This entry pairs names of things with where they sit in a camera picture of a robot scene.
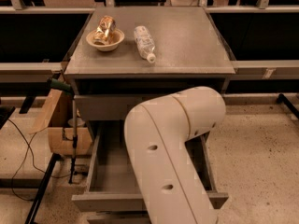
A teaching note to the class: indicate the closed top drawer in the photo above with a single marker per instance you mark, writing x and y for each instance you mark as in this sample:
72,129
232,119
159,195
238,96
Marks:
100,107

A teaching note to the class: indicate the black stand leg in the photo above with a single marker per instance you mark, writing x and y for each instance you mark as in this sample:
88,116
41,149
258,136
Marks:
41,190

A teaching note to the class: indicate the crumpled golden snack bag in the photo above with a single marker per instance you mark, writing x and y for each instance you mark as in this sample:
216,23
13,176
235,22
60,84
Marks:
104,32

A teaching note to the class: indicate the bottom drawer front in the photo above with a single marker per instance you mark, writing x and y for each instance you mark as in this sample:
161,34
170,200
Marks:
118,218

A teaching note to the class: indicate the clear plastic water bottle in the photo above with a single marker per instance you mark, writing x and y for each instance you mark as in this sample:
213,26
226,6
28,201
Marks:
145,43

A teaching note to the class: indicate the open middle drawer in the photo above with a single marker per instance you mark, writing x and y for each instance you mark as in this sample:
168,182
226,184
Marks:
111,183

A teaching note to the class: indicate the beige bowl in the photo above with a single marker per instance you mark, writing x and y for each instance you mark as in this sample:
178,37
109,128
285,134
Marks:
105,45

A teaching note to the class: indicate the cardboard box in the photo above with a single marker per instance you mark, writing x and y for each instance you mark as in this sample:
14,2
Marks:
55,117

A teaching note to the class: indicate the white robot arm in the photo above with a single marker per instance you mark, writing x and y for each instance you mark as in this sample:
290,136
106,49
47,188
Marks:
155,134

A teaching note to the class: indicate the grey drawer cabinet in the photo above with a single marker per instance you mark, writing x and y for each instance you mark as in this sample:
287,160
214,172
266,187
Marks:
142,77

